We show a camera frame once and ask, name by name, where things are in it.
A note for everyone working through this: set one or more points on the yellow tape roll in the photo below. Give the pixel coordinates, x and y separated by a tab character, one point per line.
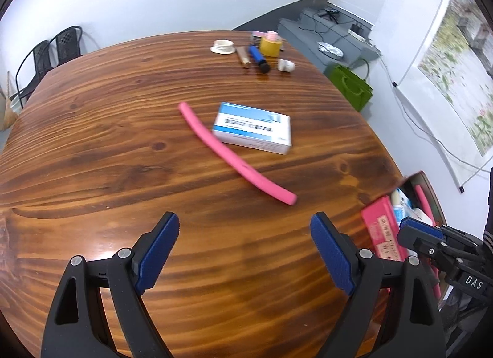
270	47

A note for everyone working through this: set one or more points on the white round cap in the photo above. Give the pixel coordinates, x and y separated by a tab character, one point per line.
222	47

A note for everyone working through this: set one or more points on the white waste bin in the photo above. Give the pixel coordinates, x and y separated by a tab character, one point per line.
18	103

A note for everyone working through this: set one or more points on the foil wrapped item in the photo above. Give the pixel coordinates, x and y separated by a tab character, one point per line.
330	50

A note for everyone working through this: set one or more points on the blue white medicine box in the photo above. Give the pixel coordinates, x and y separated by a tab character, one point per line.
250	129

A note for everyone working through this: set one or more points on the white power strip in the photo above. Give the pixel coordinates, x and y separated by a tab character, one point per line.
357	34

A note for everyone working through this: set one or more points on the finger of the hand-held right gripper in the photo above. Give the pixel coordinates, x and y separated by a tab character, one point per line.
423	226
420	240

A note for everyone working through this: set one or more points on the painted wall scroll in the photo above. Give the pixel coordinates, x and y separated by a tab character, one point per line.
462	57

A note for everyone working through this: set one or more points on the grey concrete stairs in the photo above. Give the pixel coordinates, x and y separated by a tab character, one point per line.
304	28

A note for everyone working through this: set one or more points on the pink tape roll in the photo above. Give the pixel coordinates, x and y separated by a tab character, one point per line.
272	34

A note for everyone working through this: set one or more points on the black power adapter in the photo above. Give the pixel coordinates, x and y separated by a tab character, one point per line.
333	13

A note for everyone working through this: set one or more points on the blue cylinder with black end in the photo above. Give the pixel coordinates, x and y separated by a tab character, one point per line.
257	58

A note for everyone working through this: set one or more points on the brown tube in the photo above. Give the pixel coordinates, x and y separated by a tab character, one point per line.
244	57

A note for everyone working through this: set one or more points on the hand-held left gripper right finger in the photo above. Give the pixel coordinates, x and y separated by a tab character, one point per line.
333	250

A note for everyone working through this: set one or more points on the black metal chair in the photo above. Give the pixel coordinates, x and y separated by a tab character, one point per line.
67	44
38	57

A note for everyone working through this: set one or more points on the small white cap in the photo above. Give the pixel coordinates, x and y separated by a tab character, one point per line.
286	65

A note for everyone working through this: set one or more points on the green tote bag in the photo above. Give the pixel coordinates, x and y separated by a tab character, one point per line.
352	88

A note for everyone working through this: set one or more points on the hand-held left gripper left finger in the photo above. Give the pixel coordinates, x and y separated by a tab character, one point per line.
158	250

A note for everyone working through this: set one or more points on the straw broom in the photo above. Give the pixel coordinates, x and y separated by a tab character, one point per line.
9	113

